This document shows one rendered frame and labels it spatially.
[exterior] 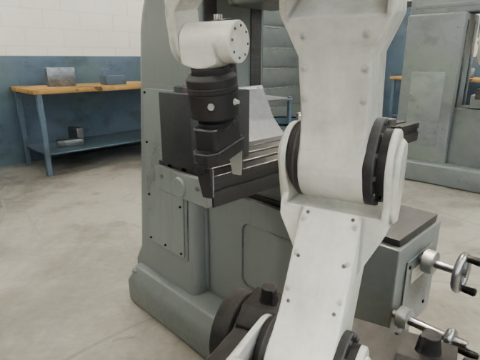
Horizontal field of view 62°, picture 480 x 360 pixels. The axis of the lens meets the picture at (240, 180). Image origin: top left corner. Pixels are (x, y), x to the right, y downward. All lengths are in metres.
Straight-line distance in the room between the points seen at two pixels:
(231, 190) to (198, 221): 0.66
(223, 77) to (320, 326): 0.42
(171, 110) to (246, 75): 0.71
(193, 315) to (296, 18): 1.36
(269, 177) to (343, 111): 0.53
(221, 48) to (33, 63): 4.67
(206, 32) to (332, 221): 0.36
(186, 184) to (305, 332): 0.50
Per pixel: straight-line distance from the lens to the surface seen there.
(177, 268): 1.84
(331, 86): 0.60
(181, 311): 1.79
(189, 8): 0.72
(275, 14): 6.65
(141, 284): 2.01
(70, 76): 4.81
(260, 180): 1.07
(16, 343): 2.08
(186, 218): 1.67
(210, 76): 0.67
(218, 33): 0.65
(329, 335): 0.67
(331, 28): 0.59
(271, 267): 1.48
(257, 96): 1.69
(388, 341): 0.97
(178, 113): 1.00
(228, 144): 0.71
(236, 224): 1.53
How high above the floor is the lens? 1.17
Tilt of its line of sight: 17 degrees down
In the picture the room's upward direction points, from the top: straight up
